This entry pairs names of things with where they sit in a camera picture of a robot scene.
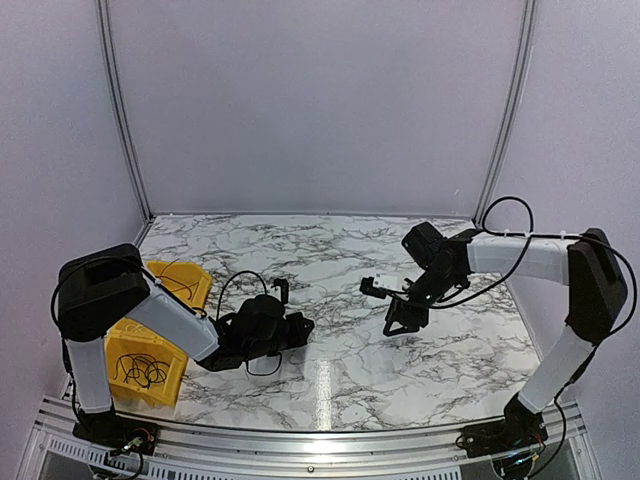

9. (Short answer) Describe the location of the aluminium frame post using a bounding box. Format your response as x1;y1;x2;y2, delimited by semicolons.
95;0;153;221
472;0;538;224

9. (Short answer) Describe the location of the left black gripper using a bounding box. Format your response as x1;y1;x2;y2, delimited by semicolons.
244;311;314;362

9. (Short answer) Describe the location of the yellow bin far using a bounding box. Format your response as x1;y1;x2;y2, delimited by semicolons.
146;260;213;310

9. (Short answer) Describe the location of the yellow bin middle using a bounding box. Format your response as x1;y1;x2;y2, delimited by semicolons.
106;318;163;344

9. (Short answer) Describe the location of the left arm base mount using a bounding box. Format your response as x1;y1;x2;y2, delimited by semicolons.
72;413;159;479

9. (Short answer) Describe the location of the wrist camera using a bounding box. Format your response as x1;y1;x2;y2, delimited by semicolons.
359;274;407;299
272;278;290;305

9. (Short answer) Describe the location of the black wire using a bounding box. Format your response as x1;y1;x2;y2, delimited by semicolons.
112;353;169;391

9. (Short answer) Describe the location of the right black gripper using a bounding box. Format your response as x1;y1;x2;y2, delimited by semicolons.
384;265;463;336

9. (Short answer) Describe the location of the front aluminium rail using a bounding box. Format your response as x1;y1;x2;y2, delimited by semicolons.
29;394;586;480

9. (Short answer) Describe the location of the thin dark red wire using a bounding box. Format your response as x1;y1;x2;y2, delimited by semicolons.
157;259;201;301

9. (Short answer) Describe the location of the yellow bin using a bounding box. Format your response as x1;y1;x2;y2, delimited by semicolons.
146;260;213;310
106;318;163;344
105;340;188;407

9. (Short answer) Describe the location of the right aluminium frame post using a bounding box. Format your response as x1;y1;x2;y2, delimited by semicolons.
472;0;538;224

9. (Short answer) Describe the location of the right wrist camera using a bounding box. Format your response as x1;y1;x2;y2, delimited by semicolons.
359;274;407;299

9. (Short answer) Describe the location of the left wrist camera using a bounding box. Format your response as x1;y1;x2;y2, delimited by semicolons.
272;278;290;305

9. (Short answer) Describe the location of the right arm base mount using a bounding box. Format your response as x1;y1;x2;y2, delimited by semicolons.
455;420;548;479

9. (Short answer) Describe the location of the yellow bin near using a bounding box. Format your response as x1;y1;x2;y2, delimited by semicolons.
105;340;188;407

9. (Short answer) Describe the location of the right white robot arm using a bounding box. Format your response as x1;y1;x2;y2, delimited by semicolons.
371;222;638;448

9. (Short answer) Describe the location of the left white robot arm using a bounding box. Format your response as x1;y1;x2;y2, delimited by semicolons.
50;243;315;445

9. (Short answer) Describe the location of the left aluminium frame post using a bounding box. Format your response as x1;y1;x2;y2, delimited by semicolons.
95;0;153;221

